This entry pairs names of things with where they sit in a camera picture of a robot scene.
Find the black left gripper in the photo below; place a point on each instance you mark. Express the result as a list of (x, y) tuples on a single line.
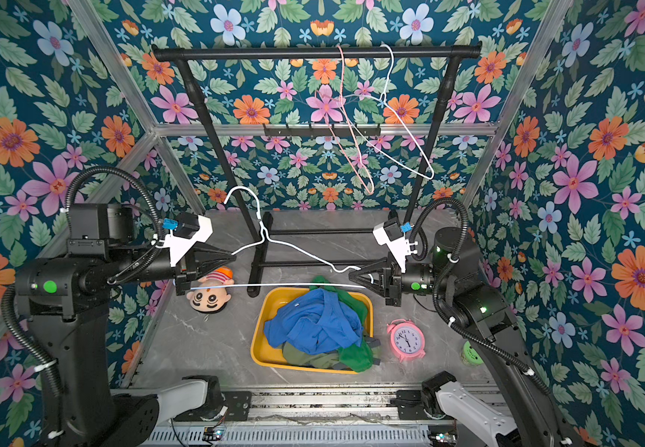
[(193, 271)]

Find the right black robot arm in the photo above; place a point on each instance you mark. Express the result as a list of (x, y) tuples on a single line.
[(438, 258)]

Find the yellow plastic tray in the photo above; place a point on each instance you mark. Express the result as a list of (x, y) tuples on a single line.
[(263, 354)]

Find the pink alarm clock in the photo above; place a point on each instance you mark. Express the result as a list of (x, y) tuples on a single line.
[(408, 342)]

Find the white wire hanger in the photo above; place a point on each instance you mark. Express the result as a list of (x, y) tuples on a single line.
[(427, 173)]

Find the pink wire hanger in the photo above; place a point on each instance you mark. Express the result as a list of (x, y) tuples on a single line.
[(360, 170)]

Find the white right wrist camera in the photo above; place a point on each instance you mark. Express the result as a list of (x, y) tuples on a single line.
[(393, 235)]

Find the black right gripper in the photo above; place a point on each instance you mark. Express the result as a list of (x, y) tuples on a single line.
[(395, 280)]

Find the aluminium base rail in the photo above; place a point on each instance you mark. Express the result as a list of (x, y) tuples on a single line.
[(386, 404)]

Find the olive green tank top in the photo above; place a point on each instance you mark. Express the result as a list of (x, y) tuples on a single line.
[(305, 357)]

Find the plush doll toy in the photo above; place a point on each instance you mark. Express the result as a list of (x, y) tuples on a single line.
[(211, 295)]

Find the black clothes rack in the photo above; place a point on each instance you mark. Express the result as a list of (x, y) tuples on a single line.
[(181, 58)]

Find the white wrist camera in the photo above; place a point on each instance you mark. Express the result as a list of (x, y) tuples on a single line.
[(393, 235), (182, 233)]

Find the blue tank top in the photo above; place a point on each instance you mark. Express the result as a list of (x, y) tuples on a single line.
[(313, 323)]

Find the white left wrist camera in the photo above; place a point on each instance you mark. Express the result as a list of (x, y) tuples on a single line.
[(182, 233)]

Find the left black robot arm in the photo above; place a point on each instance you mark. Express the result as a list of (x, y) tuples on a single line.
[(58, 308)]

